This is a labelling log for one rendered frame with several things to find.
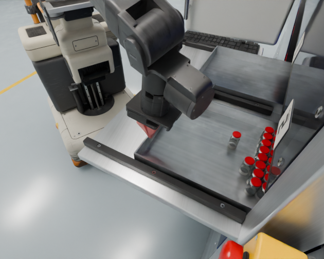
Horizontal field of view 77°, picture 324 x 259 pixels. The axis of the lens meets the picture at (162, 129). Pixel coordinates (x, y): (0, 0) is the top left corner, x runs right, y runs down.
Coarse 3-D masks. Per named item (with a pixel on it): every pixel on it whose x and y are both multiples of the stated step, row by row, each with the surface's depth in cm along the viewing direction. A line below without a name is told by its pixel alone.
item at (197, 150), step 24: (192, 120) 58; (216, 120) 58; (240, 120) 58; (264, 120) 54; (144, 144) 49; (168, 144) 52; (192, 144) 52; (216, 144) 52; (240, 144) 52; (168, 168) 44; (192, 168) 47; (216, 168) 47; (216, 192) 40; (240, 192) 43
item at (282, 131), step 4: (292, 100) 38; (292, 104) 37; (288, 108) 39; (288, 112) 37; (284, 116) 39; (288, 116) 36; (280, 120) 41; (284, 120) 38; (288, 120) 35; (280, 124) 40; (284, 124) 36; (288, 124) 34; (280, 128) 38; (284, 128) 35; (288, 128) 33; (280, 132) 37; (284, 132) 34; (276, 136) 39; (280, 136) 36; (276, 140) 38; (276, 144) 37
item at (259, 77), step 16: (224, 48) 81; (208, 64) 78; (224, 64) 78; (240, 64) 78; (256, 64) 78; (272, 64) 76; (288, 64) 73; (224, 80) 71; (240, 80) 71; (256, 80) 71; (272, 80) 71; (288, 80) 71; (240, 96) 62; (256, 96) 60; (272, 96) 65
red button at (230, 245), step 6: (228, 240) 26; (228, 246) 25; (234, 246) 25; (240, 246) 25; (222, 252) 25; (228, 252) 24; (234, 252) 24; (240, 252) 24; (222, 258) 25; (228, 258) 24; (234, 258) 24; (240, 258) 24
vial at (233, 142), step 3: (231, 138) 49; (234, 138) 48; (237, 138) 48; (231, 141) 49; (234, 141) 49; (237, 141) 49; (228, 144) 51; (231, 144) 50; (234, 144) 50; (237, 144) 50; (231, 147) 51; (234, 147) 51
